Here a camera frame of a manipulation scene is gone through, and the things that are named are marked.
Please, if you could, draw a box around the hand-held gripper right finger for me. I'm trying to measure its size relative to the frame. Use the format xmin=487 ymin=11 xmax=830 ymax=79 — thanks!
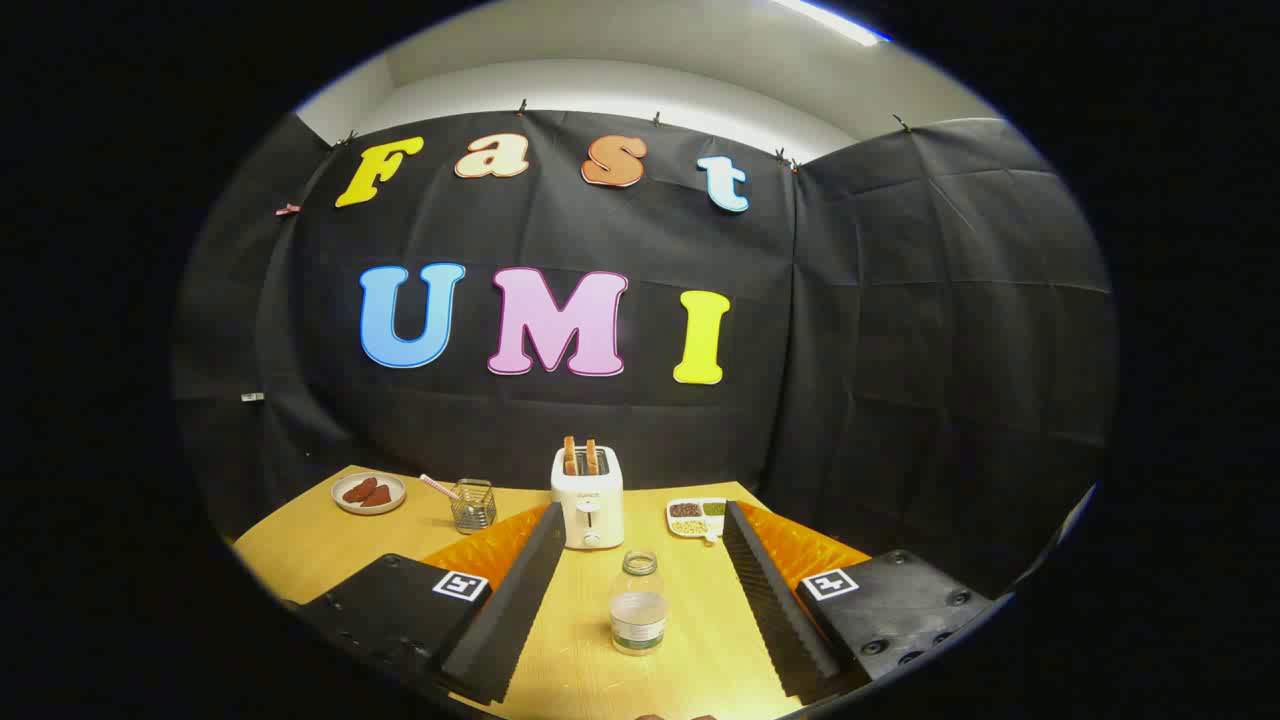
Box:
xmin=721 ymin=500 xmax=996 ymax=706

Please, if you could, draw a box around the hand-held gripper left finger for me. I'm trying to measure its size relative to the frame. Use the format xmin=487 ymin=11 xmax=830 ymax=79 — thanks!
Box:
xmin=285 ymin=503 xmax=567 ymax=706

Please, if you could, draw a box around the clear plastic juice bottle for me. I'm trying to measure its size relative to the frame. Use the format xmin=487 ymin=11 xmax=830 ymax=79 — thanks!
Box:
xmin=609 ymin=549 xmax=668 ymax=657

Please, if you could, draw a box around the wooden table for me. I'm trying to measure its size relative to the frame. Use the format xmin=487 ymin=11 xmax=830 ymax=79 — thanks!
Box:
xmin=232 ymin=464 xmax=873 ymax=720

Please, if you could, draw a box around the white divided bean tray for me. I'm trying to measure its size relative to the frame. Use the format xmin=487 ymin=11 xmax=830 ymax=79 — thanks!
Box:
xmin=666 ymin=498 xmax=728 ymax=541

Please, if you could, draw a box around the white toaster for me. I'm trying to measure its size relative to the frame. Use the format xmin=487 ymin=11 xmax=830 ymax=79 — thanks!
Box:
xmin=551 ymin=446 xmax=625 ymax=551

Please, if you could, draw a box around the small white round plate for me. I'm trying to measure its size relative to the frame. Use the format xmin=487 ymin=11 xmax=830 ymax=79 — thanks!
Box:
xmin=331 ymin=471 xmax=408 ymax=516

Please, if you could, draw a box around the black backdrop cloth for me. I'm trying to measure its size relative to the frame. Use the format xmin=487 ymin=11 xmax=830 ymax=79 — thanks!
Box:
xmin=170 ymin=108 xmax=1119 ymax=601

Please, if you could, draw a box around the wire mesh holder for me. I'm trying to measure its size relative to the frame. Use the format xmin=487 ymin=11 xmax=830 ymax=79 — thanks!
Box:
xmin=450 ymin=479 xmax=498 ymax=535

